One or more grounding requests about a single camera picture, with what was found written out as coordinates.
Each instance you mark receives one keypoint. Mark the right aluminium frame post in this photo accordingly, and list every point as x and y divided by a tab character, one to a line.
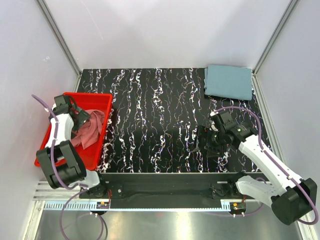
275	35

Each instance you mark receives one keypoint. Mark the white slotted cable duct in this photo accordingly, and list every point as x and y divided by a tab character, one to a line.
96	206

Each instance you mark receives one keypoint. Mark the left aluminium frame post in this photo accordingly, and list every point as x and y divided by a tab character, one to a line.
58	35

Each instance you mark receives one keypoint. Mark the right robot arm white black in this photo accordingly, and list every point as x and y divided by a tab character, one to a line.
289	196

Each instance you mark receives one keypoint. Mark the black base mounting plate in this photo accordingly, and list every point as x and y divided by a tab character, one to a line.
178	189

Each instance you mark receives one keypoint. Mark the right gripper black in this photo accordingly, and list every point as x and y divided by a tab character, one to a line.
214	152

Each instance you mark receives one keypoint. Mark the pink t shirt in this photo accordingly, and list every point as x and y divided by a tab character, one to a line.
90	132

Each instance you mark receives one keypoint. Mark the red plastic bin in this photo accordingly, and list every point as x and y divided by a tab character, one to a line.
100	101

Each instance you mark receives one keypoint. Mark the aluminium frame post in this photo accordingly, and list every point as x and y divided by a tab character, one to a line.
58	35
275	35

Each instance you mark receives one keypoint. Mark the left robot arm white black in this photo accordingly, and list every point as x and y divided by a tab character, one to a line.
60	163

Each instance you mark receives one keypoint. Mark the folded blue t shirt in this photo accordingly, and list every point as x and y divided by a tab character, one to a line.
228	82

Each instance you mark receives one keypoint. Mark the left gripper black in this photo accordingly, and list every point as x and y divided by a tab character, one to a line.
83	117

